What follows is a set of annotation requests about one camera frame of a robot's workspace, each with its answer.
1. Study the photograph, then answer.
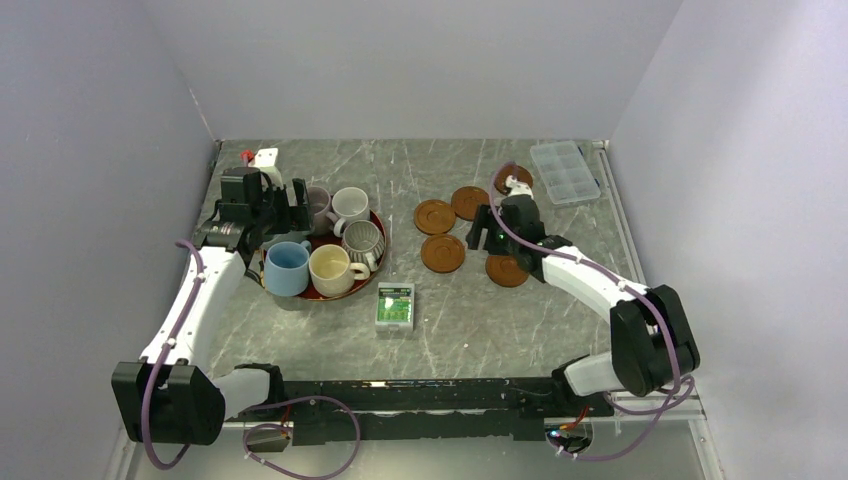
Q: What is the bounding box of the brown wooden coaster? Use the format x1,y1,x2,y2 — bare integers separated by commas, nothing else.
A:
413,199,456,235
495,164,534,195
485,255,529,288
450,186,489,222
420,234,465,273

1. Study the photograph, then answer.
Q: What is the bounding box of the cream ribbed ceramic mug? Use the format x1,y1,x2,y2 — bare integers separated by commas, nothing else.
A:
308,245,371,298

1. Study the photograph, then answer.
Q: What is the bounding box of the grey ribbed ceramic cup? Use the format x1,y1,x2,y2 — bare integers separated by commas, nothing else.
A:
342,220,386,273

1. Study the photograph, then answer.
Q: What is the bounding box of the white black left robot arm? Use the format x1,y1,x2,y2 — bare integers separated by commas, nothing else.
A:
111,167,312,445

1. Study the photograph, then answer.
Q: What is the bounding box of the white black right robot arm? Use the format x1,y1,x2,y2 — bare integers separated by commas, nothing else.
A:
466,182,700,415

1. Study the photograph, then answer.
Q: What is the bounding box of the grey-green ceramic mug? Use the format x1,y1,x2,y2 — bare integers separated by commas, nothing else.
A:
261,231,308,250

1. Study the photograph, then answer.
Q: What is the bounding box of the mauve ceramic mug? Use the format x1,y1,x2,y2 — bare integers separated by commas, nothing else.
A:
307,186,332,236

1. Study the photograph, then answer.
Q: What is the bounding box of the light blue ceramic mug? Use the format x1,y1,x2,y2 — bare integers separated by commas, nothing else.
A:
264,240,312,297

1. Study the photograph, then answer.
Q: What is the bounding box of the white ceramic mug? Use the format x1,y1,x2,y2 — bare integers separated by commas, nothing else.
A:
326,186,370,238

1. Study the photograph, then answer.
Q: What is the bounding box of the clear plastic organizer box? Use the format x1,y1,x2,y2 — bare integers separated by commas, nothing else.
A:
530,140,601,206

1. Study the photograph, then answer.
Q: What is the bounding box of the dark red round tray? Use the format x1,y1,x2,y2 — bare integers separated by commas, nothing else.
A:
261,211,388,301

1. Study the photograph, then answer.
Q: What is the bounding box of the green label plastic box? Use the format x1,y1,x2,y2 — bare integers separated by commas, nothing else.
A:
375,282,415,333

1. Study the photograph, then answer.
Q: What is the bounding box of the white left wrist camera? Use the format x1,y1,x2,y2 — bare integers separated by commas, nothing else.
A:
240,148,284,187

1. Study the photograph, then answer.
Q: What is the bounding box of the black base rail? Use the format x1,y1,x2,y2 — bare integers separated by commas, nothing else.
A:
237,377,613,446

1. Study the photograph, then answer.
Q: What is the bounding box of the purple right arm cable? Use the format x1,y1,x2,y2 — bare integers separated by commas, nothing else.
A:
488,160,697,464

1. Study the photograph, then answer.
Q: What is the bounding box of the aluminium frame rail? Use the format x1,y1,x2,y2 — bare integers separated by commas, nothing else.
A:
591,139,719,480

